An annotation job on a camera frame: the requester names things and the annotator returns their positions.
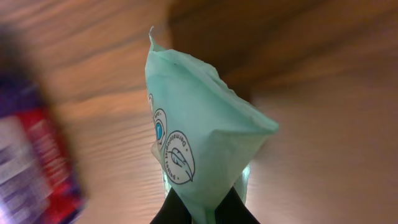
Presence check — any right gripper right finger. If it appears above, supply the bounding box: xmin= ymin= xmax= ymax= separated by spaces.
xmin=215 ymin=187 xmax=259 ymax=224

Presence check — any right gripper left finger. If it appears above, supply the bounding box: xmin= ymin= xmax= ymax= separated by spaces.
xmin=150 ymin=189 xmax=192 ymax=224

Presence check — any green wet wipes pack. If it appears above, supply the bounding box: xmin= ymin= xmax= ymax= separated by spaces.
xmin=145 ymin=39 xmax=279 ymax=223

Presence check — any pink purple liner pack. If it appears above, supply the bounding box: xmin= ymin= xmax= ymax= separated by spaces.
xmin=1 ymin=72 xmax=85 ymax=224

